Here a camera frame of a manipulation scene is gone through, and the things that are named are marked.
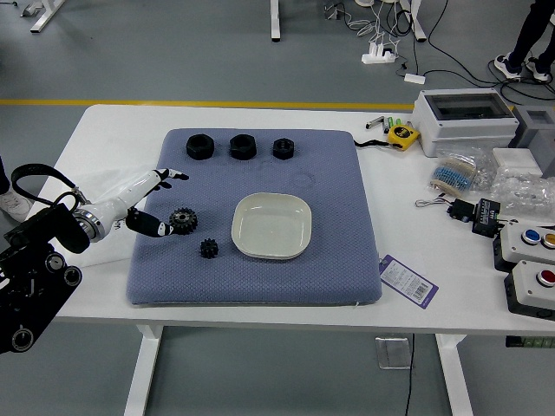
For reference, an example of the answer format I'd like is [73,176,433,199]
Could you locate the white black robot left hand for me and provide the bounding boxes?
[91,167,191,239]

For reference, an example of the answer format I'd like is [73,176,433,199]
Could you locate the big black gear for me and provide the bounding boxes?
[167,206,199,237]

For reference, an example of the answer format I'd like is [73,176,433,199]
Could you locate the small black gear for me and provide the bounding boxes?
[199,237,222,260]

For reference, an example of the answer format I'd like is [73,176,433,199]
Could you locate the large black hex nut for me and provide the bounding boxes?
[185,133,215,161]
[228,133,258,161]

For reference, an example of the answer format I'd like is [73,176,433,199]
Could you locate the small black hex nut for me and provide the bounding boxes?
[271,137,297,161]

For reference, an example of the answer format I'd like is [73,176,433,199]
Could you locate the flat white box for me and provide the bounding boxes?
[492,147,544,179]

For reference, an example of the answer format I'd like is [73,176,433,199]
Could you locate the blue yellow push-button box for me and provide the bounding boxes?
[492,221,555,274]

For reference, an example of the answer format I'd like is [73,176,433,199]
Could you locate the red push-button box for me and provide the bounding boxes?
[503,259,555,321]

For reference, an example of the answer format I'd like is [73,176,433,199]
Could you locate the small grey plastic box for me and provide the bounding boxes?
[509,105,555,179]

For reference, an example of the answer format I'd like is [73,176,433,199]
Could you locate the white square dish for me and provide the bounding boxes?
[231,192,314,262]

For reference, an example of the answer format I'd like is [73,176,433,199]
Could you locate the white table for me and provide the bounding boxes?
[29,103,555,416]

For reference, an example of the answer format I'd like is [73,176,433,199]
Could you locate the blue-grey cushion mat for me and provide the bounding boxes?
[125,127,383,308]

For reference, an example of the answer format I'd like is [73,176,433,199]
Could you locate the white table leg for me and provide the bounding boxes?
[401,0,428,42]
[20,0,66,35]
[270,0,283,43]

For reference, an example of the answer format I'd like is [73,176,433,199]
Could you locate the yellow tape measure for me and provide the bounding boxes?
[387,124,421,151]

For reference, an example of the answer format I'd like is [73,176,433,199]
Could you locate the white power strip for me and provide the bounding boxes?
[361,41,398,66]

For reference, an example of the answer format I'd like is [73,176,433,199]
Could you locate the purple barcode tag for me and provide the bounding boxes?
[378,254,439,311]

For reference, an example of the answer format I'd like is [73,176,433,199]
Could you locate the clear plastic holder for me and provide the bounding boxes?
[375,336,412,370]

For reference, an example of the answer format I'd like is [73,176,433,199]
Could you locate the clear bag of resistors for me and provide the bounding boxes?
[428,144,496,195]

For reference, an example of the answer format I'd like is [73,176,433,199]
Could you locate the black module with green print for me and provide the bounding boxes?
[471,198,504,237]

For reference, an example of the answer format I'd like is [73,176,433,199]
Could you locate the crumpled clear plastic bag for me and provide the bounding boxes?
[492,166,555,218]

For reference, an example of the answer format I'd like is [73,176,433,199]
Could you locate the black table control panel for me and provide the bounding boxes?
[505,335,555,349]

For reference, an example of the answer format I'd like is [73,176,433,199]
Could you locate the black tape measure strap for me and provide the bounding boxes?
[353,138,402,151]

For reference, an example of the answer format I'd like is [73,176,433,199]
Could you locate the white cable tangle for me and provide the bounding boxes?
[346,0,407,53]

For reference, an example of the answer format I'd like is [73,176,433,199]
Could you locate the black module with wire leads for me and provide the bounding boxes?
[415,194,477,224]

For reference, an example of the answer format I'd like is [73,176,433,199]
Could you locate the black hanging cable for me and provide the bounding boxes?
[402,333,415,416]

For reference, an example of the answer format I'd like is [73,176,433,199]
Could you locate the grey electrical enclosure box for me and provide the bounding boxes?
[410,88,520,159]

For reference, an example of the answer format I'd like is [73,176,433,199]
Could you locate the black floor cable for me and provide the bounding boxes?
[392,0,555,103]

